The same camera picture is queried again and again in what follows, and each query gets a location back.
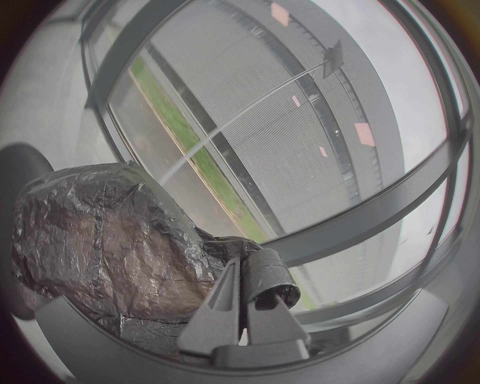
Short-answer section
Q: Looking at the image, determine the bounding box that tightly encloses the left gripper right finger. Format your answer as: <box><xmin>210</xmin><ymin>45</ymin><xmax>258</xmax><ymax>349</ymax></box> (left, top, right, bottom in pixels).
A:
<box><xmin>241</xmin><ymin>262</ymin><xmax>312</xmax><ymax>366</ymax></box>

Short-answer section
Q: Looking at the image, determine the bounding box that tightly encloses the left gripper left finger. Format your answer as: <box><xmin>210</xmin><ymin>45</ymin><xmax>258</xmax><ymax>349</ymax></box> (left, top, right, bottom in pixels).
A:
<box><xmin>178</xmin><ymin>257</ymin><xmax>242</xmax><ymax>358</ymax></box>

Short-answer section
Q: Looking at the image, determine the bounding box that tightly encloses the black plastic bag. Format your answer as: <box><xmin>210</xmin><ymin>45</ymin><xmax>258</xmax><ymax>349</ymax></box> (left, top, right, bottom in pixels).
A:
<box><xmin>11</xmin><ymin>161</ymin><xmax>301</xmax><ymax>358</ymax></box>

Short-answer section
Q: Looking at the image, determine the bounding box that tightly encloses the window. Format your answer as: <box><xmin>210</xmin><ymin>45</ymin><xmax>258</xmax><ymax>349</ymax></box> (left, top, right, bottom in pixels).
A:
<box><xmin>77</xmin><ymin>0</ymin><xmax>478</xmax><ymax>338</ymax></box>

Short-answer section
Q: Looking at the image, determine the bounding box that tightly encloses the dark grey round chair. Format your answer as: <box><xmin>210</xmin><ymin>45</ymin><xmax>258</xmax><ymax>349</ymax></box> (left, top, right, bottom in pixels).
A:
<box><xmin>0</xmin><ymin>142</ymin><xmax>54</xmax><ymax>321</ymax></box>

